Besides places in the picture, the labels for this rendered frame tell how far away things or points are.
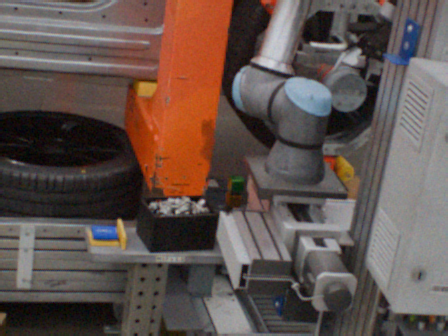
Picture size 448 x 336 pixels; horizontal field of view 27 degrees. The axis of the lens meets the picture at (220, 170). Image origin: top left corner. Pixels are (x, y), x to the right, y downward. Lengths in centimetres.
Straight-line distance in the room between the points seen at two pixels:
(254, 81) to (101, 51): 96
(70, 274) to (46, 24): 82
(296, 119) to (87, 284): 106
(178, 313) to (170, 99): 72
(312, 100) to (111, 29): 111
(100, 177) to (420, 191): 144
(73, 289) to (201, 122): 69
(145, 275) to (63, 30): 91
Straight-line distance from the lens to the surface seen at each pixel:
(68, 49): 315
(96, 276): 298
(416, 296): 187
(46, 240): 291
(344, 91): 301
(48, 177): 295
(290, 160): 225
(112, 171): 302
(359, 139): 326
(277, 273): 205
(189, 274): 318
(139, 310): 275
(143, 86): 322
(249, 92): 231
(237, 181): 265
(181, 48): 265
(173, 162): 276
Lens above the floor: 163
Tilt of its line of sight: 21 degrees down
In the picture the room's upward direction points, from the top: 9 degrees clockwise
